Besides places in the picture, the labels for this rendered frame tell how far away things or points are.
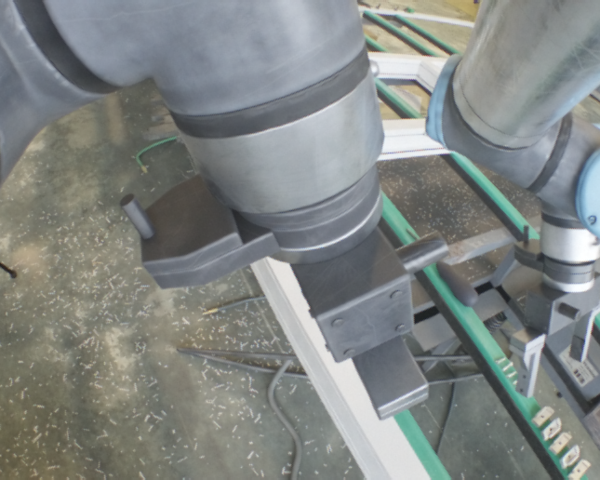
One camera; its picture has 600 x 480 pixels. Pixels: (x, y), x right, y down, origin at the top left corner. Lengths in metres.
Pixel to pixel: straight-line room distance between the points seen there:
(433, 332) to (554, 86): 0.93
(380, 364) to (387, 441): 0.29
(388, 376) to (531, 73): 0.18
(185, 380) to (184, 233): 1.34
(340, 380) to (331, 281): 0.33
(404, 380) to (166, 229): 0.14
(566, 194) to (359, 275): 0.24
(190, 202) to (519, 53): 0.18
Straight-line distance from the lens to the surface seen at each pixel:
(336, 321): 0.20
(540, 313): 0.55
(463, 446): 1.68
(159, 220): 0.23
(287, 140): 0.16
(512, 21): 0.21
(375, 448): 0.51
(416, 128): 1.03
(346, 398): 0.52
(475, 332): 0.75
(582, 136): 0.39
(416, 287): 1.13
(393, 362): 0.23
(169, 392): 1.52
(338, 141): 0.17
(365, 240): 0.22
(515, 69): 0.24
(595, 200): 0.38
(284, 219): 0.19
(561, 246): 0.53
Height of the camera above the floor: 1.40
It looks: 47 degrees down
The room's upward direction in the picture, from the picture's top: 16 degrees clockwise
